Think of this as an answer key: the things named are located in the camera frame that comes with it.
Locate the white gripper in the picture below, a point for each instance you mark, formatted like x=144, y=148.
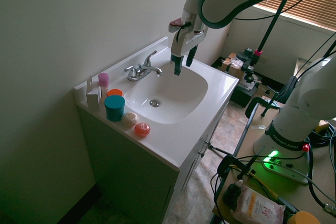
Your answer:
x=187, y=41

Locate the brown cardboard box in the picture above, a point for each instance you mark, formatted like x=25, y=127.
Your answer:
x=233, y=70

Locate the chrome sink drain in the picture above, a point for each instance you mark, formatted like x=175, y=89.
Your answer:
x=155, y=103

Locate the white vanity sink top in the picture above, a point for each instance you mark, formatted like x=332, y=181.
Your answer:
x=183, y=119

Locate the black equipment case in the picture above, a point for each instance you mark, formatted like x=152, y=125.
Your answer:
x=242, y=93

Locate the orange lid jar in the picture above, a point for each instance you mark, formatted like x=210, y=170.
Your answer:
x=115, y=92

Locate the black C-clamp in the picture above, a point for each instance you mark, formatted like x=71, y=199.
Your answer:
x=253, y=100
x=246, y=167

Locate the cream round soap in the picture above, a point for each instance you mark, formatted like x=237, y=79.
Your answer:
x=129, y=119

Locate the pink round soap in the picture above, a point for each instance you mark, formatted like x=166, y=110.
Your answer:
x=142, y=129

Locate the pink cap bottle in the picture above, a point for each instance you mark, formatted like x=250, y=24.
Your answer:
x=103, y=81

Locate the teal round jar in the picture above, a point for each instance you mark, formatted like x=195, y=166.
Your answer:
x=114, y=108

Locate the metal cabinet knob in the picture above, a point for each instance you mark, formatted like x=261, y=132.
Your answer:
x=209, y=144
x=202, y=152

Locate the white cardboard box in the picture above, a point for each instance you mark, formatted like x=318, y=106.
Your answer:
x=92, y=100

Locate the grey vanity cabinet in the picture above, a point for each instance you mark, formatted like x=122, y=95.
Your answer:
x=136, y=182

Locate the wooden window blinds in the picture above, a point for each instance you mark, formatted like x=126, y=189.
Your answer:
x=309, y=1

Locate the dark dropper bottle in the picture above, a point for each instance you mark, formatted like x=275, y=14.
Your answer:
x=232, y=193

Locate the red round knob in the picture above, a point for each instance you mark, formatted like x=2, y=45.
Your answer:
x=305, y=148

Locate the micellar wipes packet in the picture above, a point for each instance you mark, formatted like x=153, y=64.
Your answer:
x=257, y=205

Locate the yellow round lid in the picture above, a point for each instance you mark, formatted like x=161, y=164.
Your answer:
x=304, y=218

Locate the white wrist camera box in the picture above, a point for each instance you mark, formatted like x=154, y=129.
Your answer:
x=175, y=25

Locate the black camera stand pole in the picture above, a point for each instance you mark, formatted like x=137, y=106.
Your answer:
x=270, y=30

